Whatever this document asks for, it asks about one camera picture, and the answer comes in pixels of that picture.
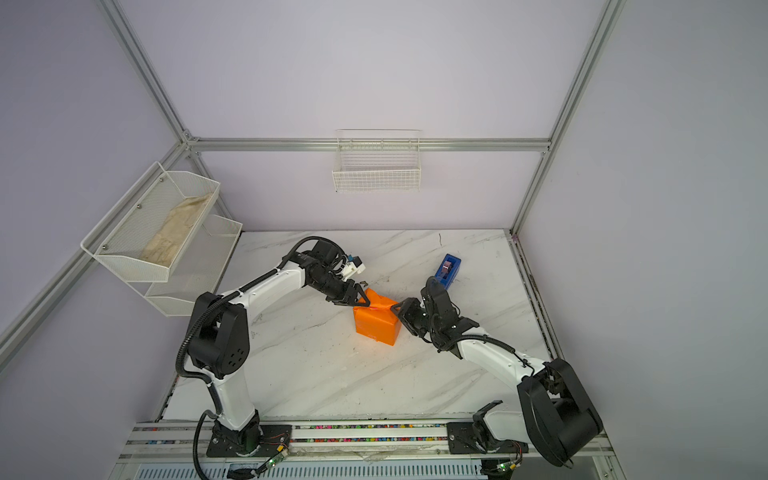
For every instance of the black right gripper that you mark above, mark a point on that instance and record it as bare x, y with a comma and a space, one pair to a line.
406, 313

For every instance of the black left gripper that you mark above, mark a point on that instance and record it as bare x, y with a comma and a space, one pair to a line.
346, 297

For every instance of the orange wrapping paper sheet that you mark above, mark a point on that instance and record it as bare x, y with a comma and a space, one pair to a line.
377, 321

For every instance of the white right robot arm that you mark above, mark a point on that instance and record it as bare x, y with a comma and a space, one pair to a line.
555, 415

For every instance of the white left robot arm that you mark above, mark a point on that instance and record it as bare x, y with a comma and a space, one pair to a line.
217, 342

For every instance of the blue tape dispenser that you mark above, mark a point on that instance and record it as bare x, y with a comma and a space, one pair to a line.
448, 270

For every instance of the white mesh lower shelf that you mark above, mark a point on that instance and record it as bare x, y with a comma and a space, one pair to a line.
200, 268

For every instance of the white mesh shelf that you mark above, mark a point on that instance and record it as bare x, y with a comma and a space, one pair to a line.
200, 268
120, 237

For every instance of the beige cloth in shelf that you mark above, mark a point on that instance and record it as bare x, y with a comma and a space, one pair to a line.
165, 245

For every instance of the white mesh upper shelf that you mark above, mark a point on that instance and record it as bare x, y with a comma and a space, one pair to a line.
120, 237

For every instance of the white wire wall basket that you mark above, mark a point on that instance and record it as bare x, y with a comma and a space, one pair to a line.
377, 160

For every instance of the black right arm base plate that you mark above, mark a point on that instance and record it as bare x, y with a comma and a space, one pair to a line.
471, 438

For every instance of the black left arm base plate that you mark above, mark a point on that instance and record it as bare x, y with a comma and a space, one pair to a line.
257, 441

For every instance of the aluminium front rail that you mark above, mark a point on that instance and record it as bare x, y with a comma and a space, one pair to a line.
351, 440

